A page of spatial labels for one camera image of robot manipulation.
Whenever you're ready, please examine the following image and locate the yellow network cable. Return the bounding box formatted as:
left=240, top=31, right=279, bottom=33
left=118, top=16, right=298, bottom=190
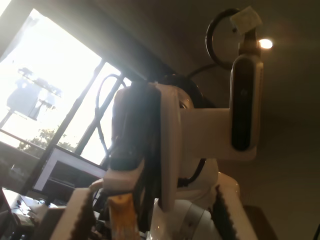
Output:
left=89, top=178, right=141, bottom=240

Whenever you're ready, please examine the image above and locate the large window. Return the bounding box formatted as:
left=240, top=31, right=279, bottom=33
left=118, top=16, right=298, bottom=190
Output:
left=0, top=0, right=133, bottom=167

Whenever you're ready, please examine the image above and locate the ceiling spot light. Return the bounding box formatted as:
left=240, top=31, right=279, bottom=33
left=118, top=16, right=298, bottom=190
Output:
left=257, top=37, right=274, bottom=50

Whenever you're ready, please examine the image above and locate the gripper camera bar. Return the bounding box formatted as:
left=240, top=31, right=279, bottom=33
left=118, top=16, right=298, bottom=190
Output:
left=178, top=54, right=265, bottom=161

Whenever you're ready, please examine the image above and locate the black camera cable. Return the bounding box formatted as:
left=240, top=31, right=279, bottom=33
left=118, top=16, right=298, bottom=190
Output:
left=186, top=8, right=261, bottom=78

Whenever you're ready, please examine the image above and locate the white cable label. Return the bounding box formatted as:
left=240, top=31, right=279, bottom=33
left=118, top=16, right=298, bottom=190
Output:
left=229, top=6, right=264, bottom=34

